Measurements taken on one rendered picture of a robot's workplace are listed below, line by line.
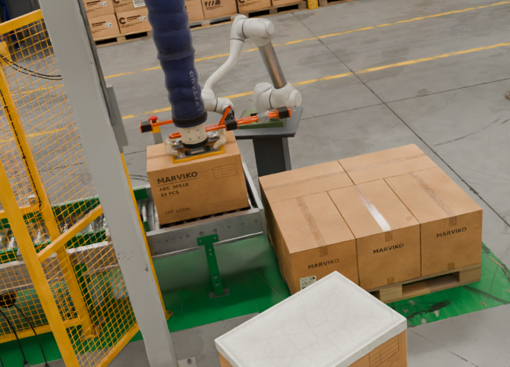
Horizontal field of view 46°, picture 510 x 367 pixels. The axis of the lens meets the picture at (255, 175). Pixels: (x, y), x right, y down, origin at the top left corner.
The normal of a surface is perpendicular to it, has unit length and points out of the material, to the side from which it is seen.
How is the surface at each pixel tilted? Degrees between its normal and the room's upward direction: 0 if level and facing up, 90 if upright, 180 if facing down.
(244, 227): 90
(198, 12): 90
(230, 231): 90
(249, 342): 0
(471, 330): 0
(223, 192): 90
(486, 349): 0
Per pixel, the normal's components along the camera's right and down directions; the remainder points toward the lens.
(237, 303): -0.14, -0.87
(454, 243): 0.18, 0.44
